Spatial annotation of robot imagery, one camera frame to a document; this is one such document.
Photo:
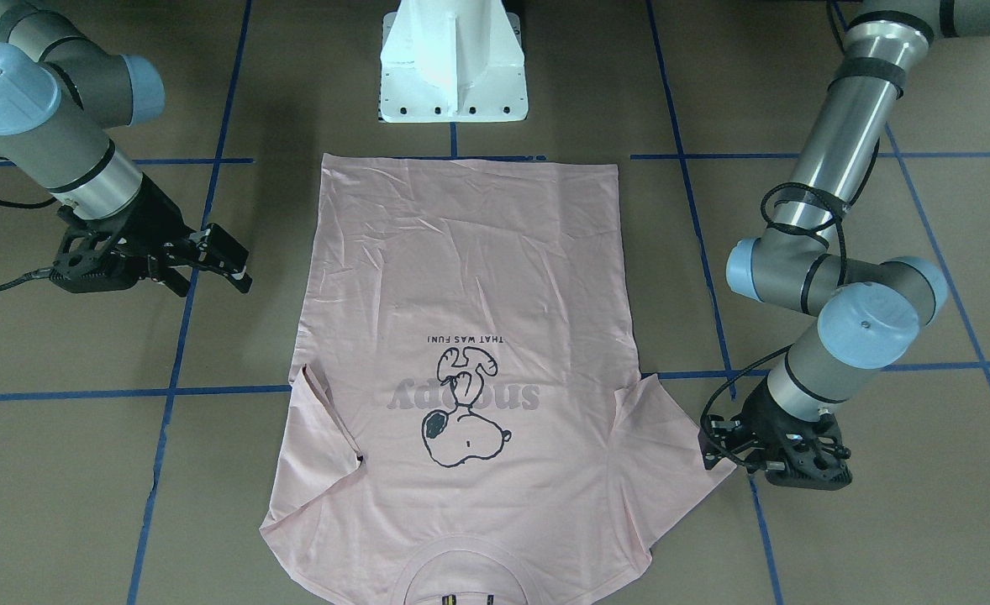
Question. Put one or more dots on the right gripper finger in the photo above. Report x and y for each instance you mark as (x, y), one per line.
(225, 255)
(170, 277)

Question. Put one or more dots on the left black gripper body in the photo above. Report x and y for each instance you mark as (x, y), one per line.
(766, 418)

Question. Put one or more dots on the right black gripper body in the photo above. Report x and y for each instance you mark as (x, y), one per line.
(152, 217)

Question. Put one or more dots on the pink Snoopy t-shirt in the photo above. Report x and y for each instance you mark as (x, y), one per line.
(468, 422)

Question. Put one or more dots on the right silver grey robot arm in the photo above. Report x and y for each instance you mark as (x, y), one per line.
(60, 94)

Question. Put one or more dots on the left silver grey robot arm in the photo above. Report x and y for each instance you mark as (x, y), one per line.
(866, 315)

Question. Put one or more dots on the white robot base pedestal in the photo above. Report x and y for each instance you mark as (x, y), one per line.
(453, 61)

